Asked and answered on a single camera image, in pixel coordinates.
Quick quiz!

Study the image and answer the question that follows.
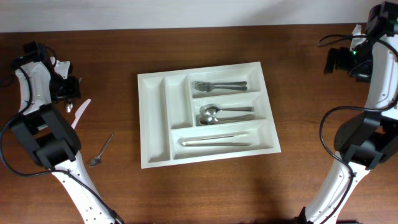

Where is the small metal teaspoon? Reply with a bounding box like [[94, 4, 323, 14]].
[[65, 76, 81, 113]]

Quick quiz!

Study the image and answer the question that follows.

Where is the metal fork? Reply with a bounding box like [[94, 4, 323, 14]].
[[194, 85, 248, 92], [193, 81, 248, 86]]

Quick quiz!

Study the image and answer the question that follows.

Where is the large metal spoon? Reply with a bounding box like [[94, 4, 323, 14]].
[[198, 114, 255, 126], [199, 104, 254, 116]]

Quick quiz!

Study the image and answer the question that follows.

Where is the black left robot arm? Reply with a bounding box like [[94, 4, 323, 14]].
[[1, 41, 123, 223]]

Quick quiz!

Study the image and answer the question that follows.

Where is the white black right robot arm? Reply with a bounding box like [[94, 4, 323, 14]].
[[292, 1, 397, 223]]

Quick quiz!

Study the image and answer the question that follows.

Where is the small metal rod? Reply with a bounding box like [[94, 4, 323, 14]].
[[89, 133, 114, 167]]

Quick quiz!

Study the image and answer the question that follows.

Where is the white plastic cutlery tray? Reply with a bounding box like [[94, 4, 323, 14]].
[[137, 62, 281, 169]]

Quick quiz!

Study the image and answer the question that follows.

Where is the black right camera cable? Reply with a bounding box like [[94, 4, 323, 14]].
[[317, 33, 398, 224]]

